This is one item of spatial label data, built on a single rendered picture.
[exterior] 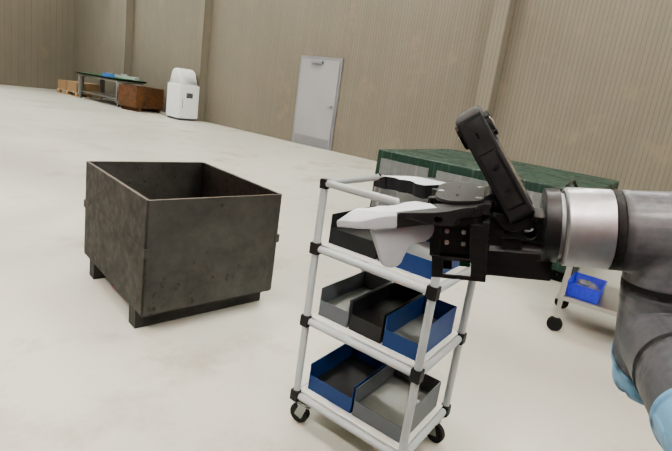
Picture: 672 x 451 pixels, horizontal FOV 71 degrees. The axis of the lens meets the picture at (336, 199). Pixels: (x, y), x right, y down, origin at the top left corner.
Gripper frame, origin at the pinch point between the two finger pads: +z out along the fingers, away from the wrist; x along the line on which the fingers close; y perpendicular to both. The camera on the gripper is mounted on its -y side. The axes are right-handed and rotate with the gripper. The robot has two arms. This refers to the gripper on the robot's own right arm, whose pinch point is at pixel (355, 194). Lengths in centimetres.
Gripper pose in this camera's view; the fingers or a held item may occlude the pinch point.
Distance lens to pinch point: 50.7
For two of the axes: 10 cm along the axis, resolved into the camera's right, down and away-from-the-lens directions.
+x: 3.1, -2.8, 9.1
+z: -9.5, -0.5, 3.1
